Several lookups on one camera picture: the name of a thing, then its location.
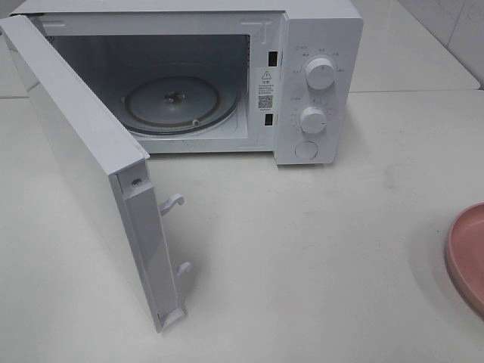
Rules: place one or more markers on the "pink round plate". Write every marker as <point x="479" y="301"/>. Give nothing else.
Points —
<point x="464" y="256"/>

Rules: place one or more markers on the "round white door release button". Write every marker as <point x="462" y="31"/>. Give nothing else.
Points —
<point x="306" y="150"/>

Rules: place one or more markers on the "white microwave knob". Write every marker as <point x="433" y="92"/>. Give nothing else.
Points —
<point x="320" y="72"/>
<point x="313" y="120"/>

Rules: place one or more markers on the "white warning label sticker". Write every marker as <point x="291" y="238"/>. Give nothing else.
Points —
<point x="265" y="89"/>

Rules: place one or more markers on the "white microwave oven body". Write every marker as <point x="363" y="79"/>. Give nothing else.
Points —
<point x="115" y="46"/>

